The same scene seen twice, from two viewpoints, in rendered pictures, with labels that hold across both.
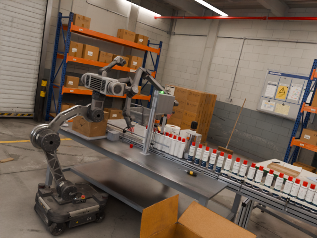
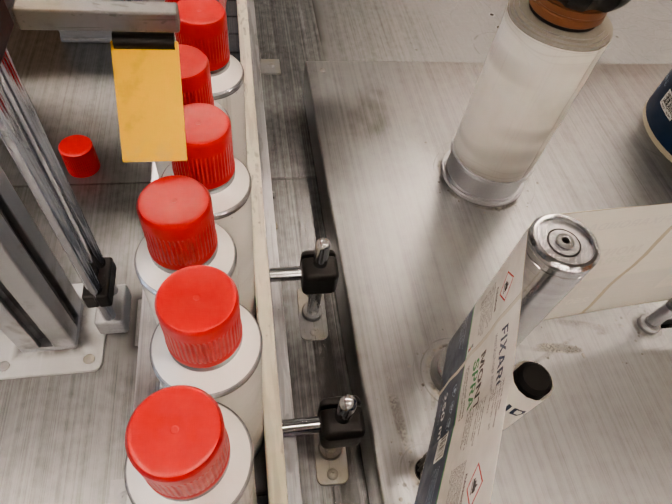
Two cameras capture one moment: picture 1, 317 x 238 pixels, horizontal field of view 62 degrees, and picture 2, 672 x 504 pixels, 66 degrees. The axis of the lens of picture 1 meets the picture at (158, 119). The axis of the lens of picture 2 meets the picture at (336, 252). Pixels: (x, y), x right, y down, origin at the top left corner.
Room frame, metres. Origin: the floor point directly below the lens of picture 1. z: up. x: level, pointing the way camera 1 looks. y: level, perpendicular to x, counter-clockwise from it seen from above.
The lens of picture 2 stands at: (2.65, -0.22, 1.27)
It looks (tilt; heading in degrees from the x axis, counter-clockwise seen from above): 55 degrees down; 40
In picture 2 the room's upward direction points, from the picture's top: 11 degrees clockwise
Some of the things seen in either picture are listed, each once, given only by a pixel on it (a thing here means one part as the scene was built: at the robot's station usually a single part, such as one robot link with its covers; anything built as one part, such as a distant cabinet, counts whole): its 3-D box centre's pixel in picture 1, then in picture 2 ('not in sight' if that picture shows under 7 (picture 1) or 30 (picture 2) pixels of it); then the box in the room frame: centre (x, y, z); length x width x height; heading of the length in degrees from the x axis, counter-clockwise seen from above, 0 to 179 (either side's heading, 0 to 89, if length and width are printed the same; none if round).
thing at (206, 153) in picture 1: (205, 157); not in sight; (2.43, -0.52, 0.98); 0.05 x 0.05 x 0.20
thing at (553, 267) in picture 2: not in sight; (499, 321); (2.86, -0.20, 0.97); 0.05 x 0.05 x 0.19
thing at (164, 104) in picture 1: (163, 103); not in sight; (2.65, -0.02, 1.38); 0.17 x 0.10 x 0.19; 113
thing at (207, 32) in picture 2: not in sight; (212, 134); (2.80, 0.05, 0.98); 0.05 x 0.05 x 0.20
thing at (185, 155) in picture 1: (190, 145); not in sight; (2.62, -0.38, 1.01); 0.14 x 0.13 x 0.26; 57
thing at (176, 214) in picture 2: (161, 140); (198, 307); (2.71, -0.07, 0.98); 0.05 x 0.05 x 0.20
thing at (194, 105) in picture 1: (185, 115); not in sight; (6.76, -0.67, 0.70); 1.20 x 0.82 x 1.39; 52
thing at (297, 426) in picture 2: not in sight; (315, 428); (2.74, -0.16, 0.89); 0.06 x 0.03 x 0.12; 147
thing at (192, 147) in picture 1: (191, 151); not in sight; (2.51, -0.39, 0.98); 0.05 x 0.05 x 0.20
